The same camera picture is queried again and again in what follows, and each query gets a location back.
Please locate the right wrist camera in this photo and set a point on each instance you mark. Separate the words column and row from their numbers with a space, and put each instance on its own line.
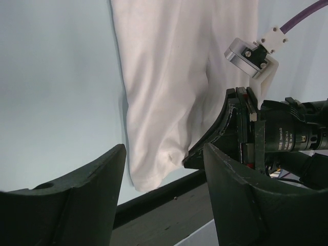
column 255, row 59

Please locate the white printed t shirt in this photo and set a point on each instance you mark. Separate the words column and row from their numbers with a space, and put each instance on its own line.
column 176, row 76

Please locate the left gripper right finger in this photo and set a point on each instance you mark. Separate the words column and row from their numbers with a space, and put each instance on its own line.
column 252, row 209

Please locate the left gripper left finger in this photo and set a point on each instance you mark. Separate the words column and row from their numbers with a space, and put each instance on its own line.
column 75, row 209

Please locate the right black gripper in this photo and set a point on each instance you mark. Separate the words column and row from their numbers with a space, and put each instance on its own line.
column 272, row 136

